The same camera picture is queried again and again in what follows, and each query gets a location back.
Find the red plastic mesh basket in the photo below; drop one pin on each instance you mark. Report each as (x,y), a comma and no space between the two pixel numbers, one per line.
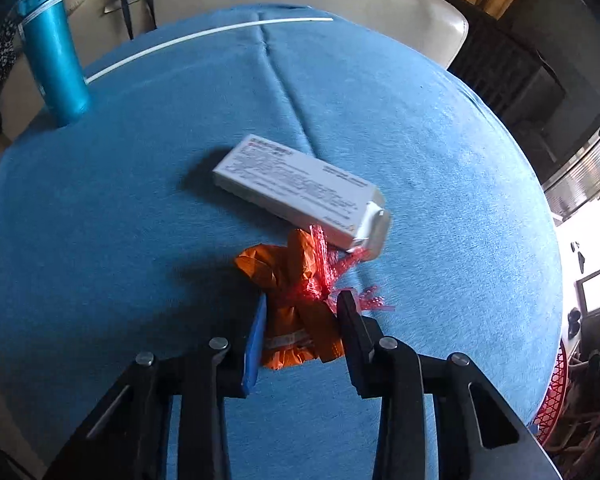
(552,395)

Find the blue tablecloth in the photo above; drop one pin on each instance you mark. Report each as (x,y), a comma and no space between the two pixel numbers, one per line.
(130,210)

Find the dark wooden slatted crib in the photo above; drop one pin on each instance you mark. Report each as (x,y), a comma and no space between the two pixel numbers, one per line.
(505,70)

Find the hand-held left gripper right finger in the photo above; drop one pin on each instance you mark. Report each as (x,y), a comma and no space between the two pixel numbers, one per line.
(352,340)

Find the beige leather sofa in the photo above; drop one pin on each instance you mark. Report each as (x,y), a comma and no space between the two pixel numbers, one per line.
(405,15)

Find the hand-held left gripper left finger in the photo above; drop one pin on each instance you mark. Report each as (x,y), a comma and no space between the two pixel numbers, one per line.
(255,345)

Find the teal metallic bottle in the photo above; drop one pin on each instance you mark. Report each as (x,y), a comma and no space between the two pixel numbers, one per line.
(55,60)

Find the white red-printed carton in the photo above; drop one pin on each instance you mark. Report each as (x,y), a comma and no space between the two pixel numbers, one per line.
(295,185)

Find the orange red wrapper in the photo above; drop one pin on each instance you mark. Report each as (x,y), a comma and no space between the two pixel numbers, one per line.
(305,270)

